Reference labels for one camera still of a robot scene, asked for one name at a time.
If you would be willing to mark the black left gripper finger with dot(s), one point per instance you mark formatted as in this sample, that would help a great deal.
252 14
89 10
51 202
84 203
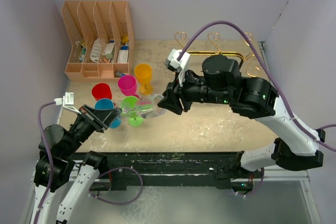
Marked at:
97 118
110 118

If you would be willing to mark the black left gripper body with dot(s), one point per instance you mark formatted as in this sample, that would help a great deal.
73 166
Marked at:
81 129

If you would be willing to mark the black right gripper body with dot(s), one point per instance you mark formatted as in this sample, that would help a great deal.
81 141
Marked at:
195 89

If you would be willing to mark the blue plastic wine glass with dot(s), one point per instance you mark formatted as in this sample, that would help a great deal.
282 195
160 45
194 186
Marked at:
104 104

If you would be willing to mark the clear glass wine glass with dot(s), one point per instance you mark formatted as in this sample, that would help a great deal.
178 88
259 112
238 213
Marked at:
147 106

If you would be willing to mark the green plastic wine glass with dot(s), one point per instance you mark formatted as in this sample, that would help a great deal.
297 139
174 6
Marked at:
128 111

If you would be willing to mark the red plastic wine glass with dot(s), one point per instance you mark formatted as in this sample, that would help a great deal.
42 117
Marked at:
101 91

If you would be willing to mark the magenta plastic wine glass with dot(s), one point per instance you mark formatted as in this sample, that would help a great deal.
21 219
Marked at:
128 85

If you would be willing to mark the yellow plastic wine glass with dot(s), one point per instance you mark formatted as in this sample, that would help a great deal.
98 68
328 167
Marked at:
143 74

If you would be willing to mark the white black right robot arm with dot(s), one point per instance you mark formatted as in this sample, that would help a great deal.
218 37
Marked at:
254 98

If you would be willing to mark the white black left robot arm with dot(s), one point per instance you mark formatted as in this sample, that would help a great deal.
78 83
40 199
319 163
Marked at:
53 169

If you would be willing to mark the blue grey cap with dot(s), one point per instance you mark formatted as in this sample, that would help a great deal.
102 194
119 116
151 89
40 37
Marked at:
119 74

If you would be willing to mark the white blister pack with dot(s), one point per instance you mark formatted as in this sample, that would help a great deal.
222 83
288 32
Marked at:
96 50

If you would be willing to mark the green white small box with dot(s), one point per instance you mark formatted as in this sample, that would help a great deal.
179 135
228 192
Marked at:
108 51

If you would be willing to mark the pink plastic file organizer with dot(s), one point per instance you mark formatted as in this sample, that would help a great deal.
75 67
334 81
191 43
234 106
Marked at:
85 21

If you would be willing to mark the yellow object in organizer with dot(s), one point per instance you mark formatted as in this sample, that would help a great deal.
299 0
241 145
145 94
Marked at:
125 39

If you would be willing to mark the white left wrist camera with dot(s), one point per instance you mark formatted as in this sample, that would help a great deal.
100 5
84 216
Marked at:
67 102

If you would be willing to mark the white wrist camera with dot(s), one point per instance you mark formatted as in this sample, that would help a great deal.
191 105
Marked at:
178 66
67 102

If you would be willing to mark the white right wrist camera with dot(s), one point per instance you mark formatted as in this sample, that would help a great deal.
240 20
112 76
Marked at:
178 66

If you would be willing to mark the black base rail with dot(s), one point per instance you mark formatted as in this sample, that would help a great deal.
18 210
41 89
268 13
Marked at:
182 169

